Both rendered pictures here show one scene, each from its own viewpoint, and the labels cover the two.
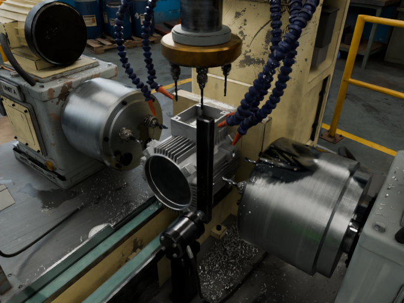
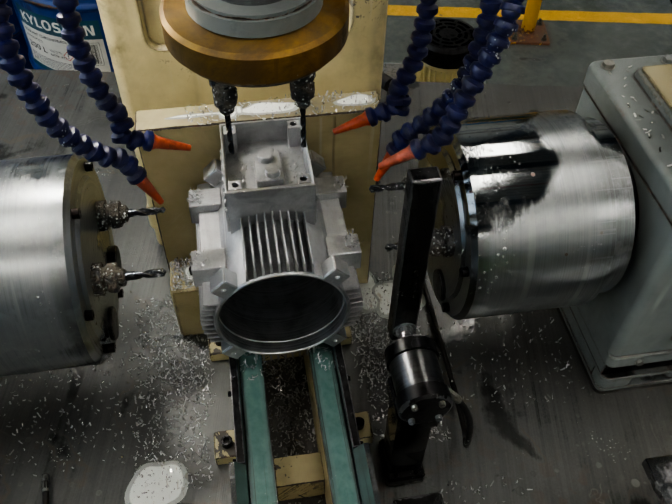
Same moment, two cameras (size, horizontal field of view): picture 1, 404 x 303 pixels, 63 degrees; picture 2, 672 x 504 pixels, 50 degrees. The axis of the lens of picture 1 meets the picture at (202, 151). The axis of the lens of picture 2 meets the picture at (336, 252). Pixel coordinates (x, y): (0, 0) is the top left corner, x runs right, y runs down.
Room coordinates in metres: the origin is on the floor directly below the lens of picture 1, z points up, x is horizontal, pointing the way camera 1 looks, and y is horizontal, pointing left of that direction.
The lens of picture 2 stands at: (0.25, 0.40, 1.70)
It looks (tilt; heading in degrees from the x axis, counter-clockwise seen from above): 49 degrees down; 313
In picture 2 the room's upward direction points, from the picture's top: 2 degrees clockwise
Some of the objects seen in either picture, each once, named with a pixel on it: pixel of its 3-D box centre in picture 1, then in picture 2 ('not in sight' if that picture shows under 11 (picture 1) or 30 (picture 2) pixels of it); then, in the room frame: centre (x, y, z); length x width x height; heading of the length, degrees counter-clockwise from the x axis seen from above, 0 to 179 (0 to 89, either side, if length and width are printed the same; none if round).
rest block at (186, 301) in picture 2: not in sight; (199, 294); (0.83, 0.07, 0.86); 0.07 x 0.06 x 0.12; 54
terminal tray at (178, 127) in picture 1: (201, 127); (267, 175); (0.74, 0.00, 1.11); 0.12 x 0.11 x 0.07; 144
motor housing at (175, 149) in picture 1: (191, 164); (274, 252); (0.71, 0.03, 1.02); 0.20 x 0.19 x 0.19; 144
